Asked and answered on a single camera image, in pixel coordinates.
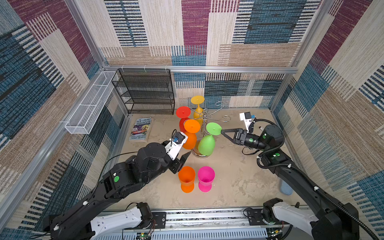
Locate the orange wine glass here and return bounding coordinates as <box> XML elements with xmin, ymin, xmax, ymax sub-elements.
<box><xmin>183</xmin><ymin>120</ymin><xmax>201</xmax><ymax>150</ymax></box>
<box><xmin>178</xmin><ymin>166</ymin><xmax>196</xmax><ymax>193</ymax></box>

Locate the pink plastic wine glass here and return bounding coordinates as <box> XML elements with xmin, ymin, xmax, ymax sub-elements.
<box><xmin>198</xmin><ymin>166</ymin><xmax>216</xmax><ymax>193</ymax></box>

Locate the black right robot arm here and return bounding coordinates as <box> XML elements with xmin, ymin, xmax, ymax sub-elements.
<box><xmin>221</xmin><ymin>124</ymin><xmax>360</xmax><ymax>240</ymax></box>

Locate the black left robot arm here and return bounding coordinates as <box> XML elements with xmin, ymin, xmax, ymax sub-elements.
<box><xmin>43</xmin><ymin>143</ymin><xmax>190</xmax><ymax>240</ymax></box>

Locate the chrome wine glass rack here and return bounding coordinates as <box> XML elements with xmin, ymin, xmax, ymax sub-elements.
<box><xmin>192</xmin><ymin>101</ymin><xmax>231</xmax><ymax>159</ymax></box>

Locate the green plastic wine glass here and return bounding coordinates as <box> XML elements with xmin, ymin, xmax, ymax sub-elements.
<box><xmin>198</xmin><ymin>123</ymin><xmax>222</xmax><ymax>156</ymax></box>

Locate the orange wine glass front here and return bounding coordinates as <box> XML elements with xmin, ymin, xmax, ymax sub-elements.
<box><xmin>183</xmin><ymin>120</ymin><xmax>201</xmax><ymax>150</ymax></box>

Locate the yellow plastic wine glass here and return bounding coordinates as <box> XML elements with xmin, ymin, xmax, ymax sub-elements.
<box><xmin>191</xmin><ymin>96</ymin><xmax>205</xmax><ymax>126</ymax></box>

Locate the red plastic wine glass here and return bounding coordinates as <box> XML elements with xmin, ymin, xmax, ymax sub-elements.
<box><xmin>176</xmin><ymin>106</ymin><xmax>191</xmax><ymax>133</ymax></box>

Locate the black mesh shelf rack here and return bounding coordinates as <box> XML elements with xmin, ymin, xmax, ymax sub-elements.
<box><xmin>112</xmin><ymin>69</ymin><xmax>175</xmax><ymax>115</ymax></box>

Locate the treehouse paperback book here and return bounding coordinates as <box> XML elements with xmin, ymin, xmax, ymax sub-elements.
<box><xmin>129</xmin><ymin>118</ymin><xmax>153</xmax><ymax>142</ymax></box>

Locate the blue grey sponge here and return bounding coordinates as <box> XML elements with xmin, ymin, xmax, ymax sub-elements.
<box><xmin>280</xmin><ymin>180</ymin><xmax>294</xmax><ymax>196</ymax></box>

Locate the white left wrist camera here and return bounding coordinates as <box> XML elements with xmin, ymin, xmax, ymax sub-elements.
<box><xmin>165</xmin><ymin>132</ymin><xmax>188</xmax><ymax>161</ymax></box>

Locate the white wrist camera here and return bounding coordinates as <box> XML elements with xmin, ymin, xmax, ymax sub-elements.
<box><xmin>165</xmin><ymin>132</ymin><xmax>188</xmax><ymax>161</ymax></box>
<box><xmin>239</xmin><ymin>112</ymin><xmax>256</xmax><ymax>133</ymax></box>

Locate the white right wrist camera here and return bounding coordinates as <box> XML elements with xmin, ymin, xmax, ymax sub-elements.
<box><xmin>239</xmin><ymin>112</ymin><xmax>256</xmax><ymax>133</ymax></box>

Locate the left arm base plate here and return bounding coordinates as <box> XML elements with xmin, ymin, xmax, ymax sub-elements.
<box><xmin>151</xmin><ymin>212</ymin><xmax>167</xmax><ymax>230</ymax></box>

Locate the aluminium mounting rail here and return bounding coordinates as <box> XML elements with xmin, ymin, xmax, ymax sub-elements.
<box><xmin>89</xmin><ymin>205</ymin><xmax>331</xmax><ymax>240</ymax></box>

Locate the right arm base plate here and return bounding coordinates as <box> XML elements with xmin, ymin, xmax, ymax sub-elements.
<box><xmin>243</xmin><ymin>208</ymin><xmax>289</xmax><ymax>227</ymax></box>

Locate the white wire mesh basket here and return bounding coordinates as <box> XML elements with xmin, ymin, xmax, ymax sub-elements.
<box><xmin>65</xmin><ymin>71</ymin><xmax>116</xmax><ymax>135</ymax></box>

